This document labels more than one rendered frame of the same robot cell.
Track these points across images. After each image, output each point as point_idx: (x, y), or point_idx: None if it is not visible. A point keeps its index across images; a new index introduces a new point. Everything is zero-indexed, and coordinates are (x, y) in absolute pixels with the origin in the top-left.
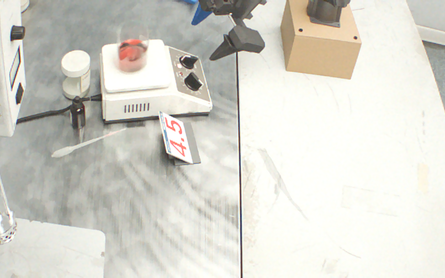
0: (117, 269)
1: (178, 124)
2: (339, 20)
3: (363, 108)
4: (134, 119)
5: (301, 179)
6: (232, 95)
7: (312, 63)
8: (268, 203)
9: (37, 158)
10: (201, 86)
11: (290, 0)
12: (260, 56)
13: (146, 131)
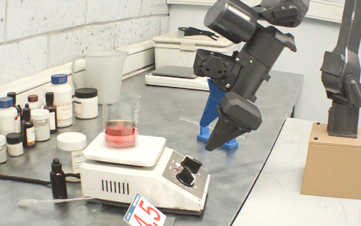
0: None
1: (157, 213)
2: (356, 131)
3: None
4: (115, 205)
5: None
6: (234, 206)
7: (327, 180)
8: None
9: (5, 201)
10: (192, 181)
11: (314, 124)
12: (277, 184)
13: (122, 215)
